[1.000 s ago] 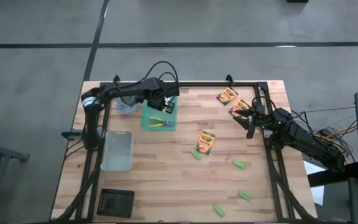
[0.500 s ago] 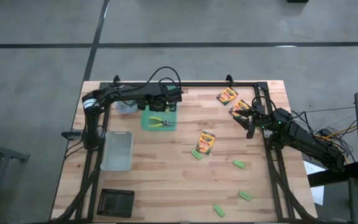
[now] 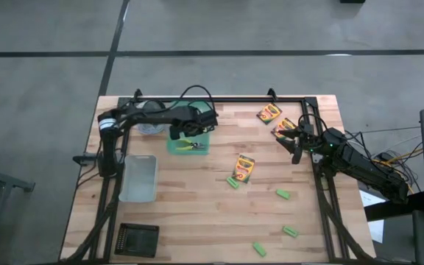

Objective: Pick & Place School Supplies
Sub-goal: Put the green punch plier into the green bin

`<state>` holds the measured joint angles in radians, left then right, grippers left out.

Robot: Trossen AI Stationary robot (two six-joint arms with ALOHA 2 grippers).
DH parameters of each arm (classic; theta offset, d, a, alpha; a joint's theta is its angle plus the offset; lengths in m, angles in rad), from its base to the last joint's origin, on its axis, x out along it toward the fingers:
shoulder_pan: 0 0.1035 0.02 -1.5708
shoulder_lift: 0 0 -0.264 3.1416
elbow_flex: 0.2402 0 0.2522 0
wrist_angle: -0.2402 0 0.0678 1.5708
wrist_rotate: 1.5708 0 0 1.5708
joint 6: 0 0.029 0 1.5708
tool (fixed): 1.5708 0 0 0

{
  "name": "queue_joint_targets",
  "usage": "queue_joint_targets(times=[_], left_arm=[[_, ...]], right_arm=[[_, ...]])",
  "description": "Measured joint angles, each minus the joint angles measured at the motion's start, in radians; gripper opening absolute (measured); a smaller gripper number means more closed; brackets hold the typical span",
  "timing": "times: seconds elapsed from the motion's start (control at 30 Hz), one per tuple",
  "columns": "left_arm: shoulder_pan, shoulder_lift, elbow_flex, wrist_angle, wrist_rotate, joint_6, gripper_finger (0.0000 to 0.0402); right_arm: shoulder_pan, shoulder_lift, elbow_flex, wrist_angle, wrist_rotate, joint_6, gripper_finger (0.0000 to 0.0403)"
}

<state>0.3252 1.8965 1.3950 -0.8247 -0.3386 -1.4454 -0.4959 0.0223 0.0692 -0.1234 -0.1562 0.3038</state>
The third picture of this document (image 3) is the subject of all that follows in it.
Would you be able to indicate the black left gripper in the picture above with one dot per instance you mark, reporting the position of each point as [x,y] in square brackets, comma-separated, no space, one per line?
[188,119]

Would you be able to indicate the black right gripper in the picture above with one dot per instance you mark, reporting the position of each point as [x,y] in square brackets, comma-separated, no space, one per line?
[313,143]

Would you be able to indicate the green eraser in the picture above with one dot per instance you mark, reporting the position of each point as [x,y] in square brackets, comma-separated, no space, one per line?
[282,194]
[232,183]
[259,249]
[290,231]

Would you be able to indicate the yellow green crayon box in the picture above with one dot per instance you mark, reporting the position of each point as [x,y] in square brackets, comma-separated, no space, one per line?
[243,168]
[285,127]
[269,113]

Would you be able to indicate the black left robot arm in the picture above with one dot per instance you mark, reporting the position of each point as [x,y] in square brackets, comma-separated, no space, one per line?
[145,117]

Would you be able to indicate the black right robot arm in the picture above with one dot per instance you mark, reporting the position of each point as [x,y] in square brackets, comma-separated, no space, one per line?
[366,167]

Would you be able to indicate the teal translucent plastic bin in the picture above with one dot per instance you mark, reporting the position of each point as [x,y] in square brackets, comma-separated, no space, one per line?
[175,147]

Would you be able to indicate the white translucent plastic bin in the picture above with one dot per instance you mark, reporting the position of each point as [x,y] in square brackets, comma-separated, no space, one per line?
[138,178]

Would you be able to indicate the black floor beam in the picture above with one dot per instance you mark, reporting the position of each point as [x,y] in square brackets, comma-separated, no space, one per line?
[388,210]

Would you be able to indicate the white paper sheet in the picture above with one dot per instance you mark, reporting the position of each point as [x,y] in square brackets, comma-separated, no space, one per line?
[377,230]

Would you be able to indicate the black mesh tray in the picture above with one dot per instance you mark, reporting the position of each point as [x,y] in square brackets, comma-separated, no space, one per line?
[136,240]

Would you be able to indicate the grey metal stand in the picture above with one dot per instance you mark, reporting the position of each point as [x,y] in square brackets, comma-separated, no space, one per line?
[2,180]

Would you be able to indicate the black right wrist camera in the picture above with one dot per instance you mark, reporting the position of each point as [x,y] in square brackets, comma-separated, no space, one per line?
[306,129]

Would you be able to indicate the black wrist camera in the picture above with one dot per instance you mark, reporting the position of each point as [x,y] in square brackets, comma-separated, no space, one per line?
[207,117]
[306,129]

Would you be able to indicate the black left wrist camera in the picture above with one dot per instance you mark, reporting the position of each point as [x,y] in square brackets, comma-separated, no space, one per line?
[207,117]

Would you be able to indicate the black aluminium table frame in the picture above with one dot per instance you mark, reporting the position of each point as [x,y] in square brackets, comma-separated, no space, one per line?
[234,99]

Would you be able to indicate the black table edge bracket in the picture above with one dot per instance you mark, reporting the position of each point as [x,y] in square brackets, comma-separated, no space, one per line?
[83,159]

